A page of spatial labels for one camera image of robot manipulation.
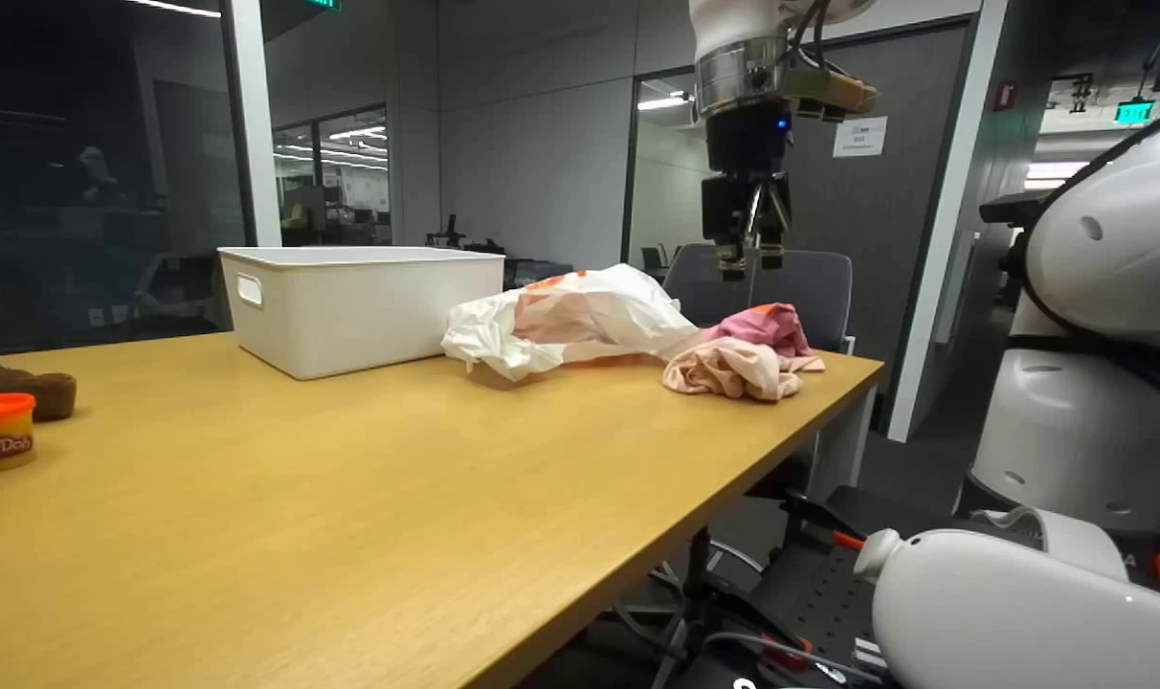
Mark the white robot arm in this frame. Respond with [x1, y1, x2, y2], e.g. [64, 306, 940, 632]
[690, 0, 876, 279]

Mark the white plastic storage bin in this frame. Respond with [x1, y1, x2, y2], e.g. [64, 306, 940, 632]
[219, 246, 507, 379]

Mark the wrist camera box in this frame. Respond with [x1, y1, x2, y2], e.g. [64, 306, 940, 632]
[783, 66, 876, 119]

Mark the light pink shirt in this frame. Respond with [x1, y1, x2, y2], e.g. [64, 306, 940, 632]
[664, 337, 828, 406]

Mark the magenta pink shirt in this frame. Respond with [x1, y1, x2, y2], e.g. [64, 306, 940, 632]
[708, 301, 807, 355]

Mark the grey office chair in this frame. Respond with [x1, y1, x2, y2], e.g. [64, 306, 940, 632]
[664, 246, 854, 352]

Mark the white plastic bag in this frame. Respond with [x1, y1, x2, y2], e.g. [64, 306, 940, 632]
[441, 264, 702, 384]

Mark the white foreground robot link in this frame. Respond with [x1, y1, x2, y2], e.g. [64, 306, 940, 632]
[854, 527, 1160, 689]

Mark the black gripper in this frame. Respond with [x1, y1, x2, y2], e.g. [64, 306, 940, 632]
[702, 101, 792, 279]

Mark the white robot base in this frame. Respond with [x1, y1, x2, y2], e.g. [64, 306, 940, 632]
[964, 116, 1160, 536]

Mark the paper sign on door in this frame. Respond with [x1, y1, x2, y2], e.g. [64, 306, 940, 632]
[831, 116, 889, 156]

